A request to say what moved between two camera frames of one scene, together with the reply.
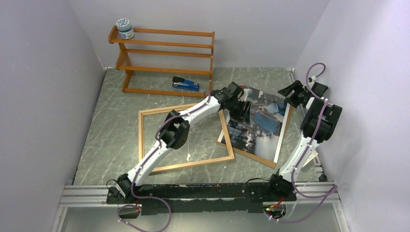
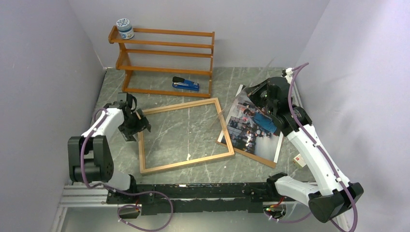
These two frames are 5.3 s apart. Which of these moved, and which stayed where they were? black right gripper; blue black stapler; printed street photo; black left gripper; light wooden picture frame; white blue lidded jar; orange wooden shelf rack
Moved: black left gripper; light wooden picture frame; black right gripper
Stayed: blue black stapler; printed street photo; white blue lidded jar; orange wooden shelf rack
